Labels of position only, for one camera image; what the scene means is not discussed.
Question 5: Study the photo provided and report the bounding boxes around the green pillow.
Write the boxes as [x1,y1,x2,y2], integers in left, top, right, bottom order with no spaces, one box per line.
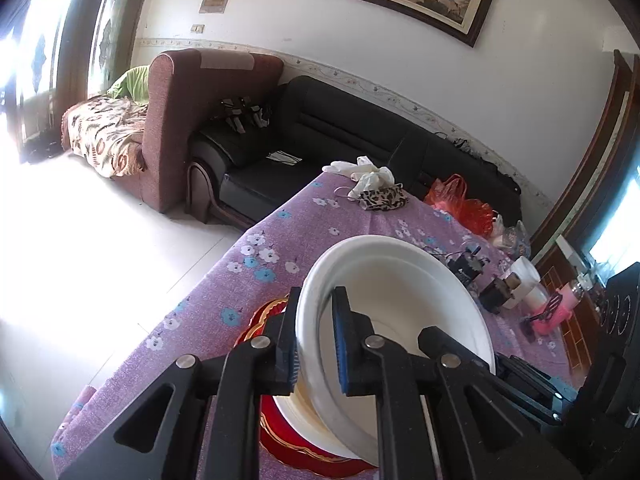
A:
[106,65,151,106]

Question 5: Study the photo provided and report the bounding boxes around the black round device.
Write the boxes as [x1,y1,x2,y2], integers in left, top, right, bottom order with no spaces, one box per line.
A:
[446,244,490,287]

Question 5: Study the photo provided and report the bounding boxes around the red plate with gold rim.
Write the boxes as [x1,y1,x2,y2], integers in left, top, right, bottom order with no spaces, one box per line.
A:
[247,297,386,480]

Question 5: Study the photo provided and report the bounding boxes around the dark shoes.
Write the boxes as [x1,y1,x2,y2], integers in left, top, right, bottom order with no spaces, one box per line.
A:
[24,130,66,163]

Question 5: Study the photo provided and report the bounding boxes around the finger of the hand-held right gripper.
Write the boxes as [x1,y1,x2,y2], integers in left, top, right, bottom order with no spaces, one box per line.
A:
[419,326,496,376]
[495,353,578,427]

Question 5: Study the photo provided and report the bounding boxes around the brown wooden sideboard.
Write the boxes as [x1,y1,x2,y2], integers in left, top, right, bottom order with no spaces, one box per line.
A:
[532,240,608,386]

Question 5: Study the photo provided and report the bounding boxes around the black leather sofa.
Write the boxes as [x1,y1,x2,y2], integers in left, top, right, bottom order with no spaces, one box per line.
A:
[186,75,523,231]

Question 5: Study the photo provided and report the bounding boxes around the patterned blanket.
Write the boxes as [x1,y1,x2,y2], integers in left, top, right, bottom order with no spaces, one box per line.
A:
[61,95,151,179]

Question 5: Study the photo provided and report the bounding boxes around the black box device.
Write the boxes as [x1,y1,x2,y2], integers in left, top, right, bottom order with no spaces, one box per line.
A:
[479,275,518,315]

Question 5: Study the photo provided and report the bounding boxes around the white paper roll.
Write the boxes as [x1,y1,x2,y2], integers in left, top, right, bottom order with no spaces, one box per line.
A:
[501,256,549,311]

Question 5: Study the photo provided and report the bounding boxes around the white paper bowl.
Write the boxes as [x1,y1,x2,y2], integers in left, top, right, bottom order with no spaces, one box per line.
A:
[274,385,371,461]
[295,234,497,467]

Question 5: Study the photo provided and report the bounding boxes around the glass door with dark frame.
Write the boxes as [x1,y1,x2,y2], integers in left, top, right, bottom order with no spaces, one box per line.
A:
[0,0,151,166]

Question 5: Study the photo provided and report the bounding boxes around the white gloves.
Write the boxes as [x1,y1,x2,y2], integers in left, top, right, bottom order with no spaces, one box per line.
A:
[322,156,397,199]

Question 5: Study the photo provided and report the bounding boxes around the maroon armchair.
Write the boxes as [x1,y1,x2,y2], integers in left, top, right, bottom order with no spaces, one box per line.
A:
[141,50,286,214]

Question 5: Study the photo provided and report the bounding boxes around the pink woven holder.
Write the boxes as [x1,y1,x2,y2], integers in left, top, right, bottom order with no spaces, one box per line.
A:
[529,282,585,337]

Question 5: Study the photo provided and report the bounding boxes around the clear plastic bag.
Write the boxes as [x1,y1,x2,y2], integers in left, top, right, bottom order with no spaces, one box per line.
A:
[500,220,532,261]

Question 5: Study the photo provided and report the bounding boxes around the purple floral tablecloth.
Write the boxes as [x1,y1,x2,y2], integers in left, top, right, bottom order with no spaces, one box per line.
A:
[50,170,596,480]

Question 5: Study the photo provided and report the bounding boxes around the red plastic bag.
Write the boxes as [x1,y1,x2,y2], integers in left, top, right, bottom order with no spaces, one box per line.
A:
[424,174,500,239]

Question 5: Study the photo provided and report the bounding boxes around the black straps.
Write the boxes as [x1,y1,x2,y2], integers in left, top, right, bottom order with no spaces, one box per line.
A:
[219,96,275,135]

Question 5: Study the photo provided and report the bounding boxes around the leopard print cloth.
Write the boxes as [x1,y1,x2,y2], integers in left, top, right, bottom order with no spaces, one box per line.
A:
[359,182,412,213]

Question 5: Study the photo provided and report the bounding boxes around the white paper sheet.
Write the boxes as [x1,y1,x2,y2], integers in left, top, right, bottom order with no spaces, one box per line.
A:
[265,150,304,166]

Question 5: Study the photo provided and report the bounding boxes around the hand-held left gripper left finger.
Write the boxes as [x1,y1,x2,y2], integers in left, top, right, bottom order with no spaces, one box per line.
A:
[57,296,303,480]

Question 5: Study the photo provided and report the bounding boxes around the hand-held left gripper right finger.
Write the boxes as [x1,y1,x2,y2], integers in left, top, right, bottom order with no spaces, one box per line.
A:
[332,286,583,480]

